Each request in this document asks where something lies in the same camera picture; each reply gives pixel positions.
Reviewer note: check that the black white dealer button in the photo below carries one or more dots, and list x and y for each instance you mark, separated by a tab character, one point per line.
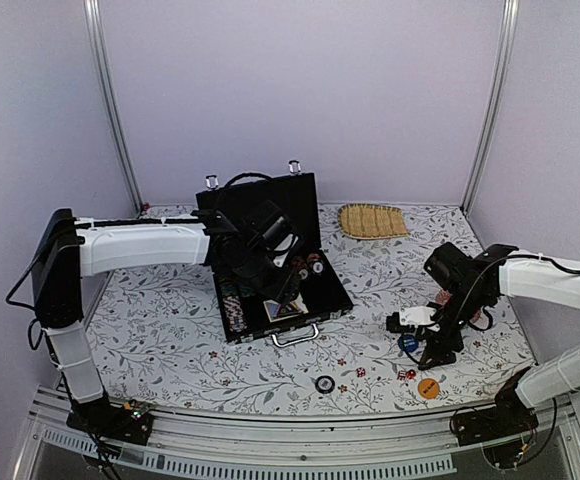
324	384

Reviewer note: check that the woven bamboo tray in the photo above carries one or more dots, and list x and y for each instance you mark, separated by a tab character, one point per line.
371	222

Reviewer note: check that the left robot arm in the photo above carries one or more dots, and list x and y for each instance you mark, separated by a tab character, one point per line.
72	249

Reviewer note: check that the right aluminium post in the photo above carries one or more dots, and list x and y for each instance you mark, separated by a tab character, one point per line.
504	52

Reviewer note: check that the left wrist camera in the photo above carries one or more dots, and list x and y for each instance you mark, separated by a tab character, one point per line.
286	249

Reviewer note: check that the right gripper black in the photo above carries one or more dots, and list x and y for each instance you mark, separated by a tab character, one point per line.
434	349

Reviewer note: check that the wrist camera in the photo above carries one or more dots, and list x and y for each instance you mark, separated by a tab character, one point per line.
286	249
411	319

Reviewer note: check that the black poker case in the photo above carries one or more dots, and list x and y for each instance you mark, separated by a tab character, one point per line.
246	219

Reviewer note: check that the front aluminium rail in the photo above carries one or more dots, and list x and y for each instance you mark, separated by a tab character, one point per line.
187	444

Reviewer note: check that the red dice pair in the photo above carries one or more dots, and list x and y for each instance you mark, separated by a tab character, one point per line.
406	375

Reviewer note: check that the blue small blind button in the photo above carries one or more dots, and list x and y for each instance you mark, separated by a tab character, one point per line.
408	343

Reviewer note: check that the blue card deck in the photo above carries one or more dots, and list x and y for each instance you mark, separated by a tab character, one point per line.
270	306

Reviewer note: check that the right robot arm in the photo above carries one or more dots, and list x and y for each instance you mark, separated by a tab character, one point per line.
543	286

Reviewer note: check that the dark chip stack 100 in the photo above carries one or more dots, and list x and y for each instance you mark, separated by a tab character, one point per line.
300	266

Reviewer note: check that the red patterned bowl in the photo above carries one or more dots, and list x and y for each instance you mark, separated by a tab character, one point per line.
443	296

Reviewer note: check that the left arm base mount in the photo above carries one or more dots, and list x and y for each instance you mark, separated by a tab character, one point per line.
102	419

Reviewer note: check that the left aluminium post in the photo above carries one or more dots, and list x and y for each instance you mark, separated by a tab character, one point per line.
96	35

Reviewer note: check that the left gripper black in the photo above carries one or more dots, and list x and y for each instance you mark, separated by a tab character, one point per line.
284	289

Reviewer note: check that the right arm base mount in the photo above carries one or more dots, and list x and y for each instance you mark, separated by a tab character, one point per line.
505	418

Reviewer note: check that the black triangle card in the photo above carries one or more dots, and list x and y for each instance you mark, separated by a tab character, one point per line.
288	310

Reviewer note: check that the orange big blind button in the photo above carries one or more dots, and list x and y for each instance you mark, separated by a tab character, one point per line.
429	388

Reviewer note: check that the aluminium post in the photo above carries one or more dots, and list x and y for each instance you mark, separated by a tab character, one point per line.
96	35
504	52

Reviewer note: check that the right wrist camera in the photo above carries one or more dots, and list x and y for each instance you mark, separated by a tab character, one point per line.
411	319

